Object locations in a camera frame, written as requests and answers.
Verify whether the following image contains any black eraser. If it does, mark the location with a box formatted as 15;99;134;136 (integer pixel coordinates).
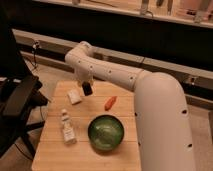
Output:
82;82;93;96

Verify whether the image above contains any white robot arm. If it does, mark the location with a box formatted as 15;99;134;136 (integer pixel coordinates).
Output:
65;41;196;171

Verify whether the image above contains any white sponge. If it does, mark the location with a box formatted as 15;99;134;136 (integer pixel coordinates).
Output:
67;89;82;105

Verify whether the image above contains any orange carrot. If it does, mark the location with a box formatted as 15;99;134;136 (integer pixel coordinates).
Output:
104;96;117;111

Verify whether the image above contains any green bowl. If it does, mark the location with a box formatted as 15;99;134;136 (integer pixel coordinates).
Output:
87;114;125;152

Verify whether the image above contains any white small bottle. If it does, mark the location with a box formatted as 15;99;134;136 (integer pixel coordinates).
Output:
61;109;77;143

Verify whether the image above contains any black office chair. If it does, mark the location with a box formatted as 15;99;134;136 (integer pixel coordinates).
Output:
0;4;48;158

